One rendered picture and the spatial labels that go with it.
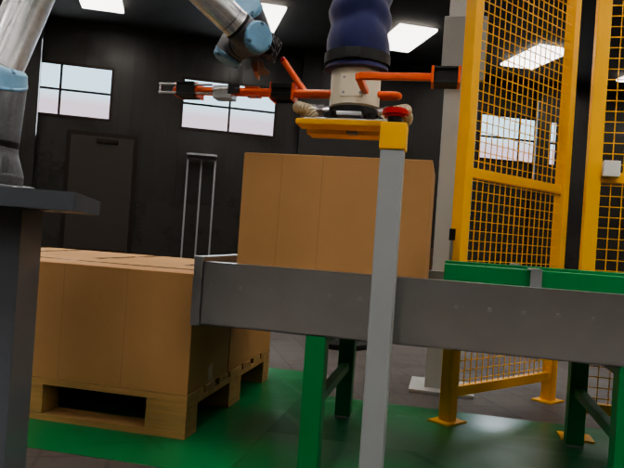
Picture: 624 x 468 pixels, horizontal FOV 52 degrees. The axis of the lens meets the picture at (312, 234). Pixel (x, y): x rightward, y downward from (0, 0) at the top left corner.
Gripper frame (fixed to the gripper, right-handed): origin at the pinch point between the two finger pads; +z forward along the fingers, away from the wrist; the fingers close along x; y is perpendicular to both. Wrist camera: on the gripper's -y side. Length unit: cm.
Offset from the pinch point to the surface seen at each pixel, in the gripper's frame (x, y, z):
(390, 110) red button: -26, 58, -52
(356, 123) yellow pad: -18.1, 42.6, -14.7
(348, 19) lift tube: 14.6, 28.4, -17.2
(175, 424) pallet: -128, 18, 5
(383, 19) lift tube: 19.6, 38.4, -13.8
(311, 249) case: -61, 43, -10
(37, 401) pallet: -139, -32, 7
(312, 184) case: -42, 36, -15
